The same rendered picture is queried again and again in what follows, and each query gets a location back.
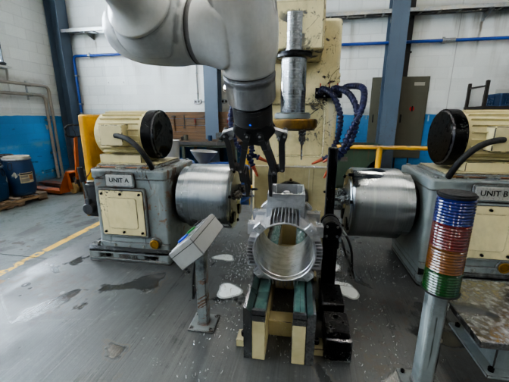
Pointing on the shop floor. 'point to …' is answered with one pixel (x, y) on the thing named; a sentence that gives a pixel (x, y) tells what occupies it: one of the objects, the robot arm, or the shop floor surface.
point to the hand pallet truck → (72, 182)
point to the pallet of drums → (17, 181)
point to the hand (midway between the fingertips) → (258, 182)
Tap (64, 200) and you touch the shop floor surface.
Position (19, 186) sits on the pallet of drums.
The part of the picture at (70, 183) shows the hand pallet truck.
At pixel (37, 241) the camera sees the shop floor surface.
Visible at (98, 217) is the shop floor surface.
